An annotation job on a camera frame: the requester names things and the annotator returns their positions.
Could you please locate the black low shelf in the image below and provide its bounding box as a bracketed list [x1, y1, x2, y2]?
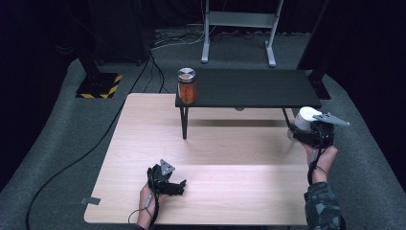
[174, 67, 323, 140]

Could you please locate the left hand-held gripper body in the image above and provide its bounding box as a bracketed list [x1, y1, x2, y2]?
[149, 158, 186, 196]

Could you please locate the thin black floor cable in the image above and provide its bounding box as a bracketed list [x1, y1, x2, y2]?
[143, 51, 170, 94]

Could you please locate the grey metal stand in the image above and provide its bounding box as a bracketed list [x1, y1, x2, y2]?
[200, 0, 284, 68]

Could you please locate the right hand-held gripper cable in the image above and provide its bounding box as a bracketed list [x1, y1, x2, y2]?
[306, 148, 328, 186]

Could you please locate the left hand-held gripper cable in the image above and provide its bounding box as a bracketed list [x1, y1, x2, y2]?
[127, 188, 161, 229]

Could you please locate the person's right hand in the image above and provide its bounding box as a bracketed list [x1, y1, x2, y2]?
[301, 143, 338, 184]

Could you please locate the black stand with striped base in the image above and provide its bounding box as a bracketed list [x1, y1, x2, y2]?
[75, 0, 124, 100]

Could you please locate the white floor cable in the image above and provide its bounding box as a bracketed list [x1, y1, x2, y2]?
[149, 32, 206, 51]

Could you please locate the orange spice jar silver lid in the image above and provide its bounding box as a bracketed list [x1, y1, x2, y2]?
[176, 67, 197, 105]

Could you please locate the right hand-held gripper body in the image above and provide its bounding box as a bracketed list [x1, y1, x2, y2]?
[301, 112, 351, 149]

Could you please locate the person's left hand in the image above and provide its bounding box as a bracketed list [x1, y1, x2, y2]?
[139, 183, 167, 212]

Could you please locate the grey tape strip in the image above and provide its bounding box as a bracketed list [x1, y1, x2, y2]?
[79, 196, 102, 206]

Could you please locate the long black floor cable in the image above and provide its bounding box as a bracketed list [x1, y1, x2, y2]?
[25, 52, 151, 230]

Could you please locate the hand-held gripper cable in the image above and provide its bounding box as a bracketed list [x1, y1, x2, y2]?
[127, 188, 161, 229]
[306, 148, 328, 186]

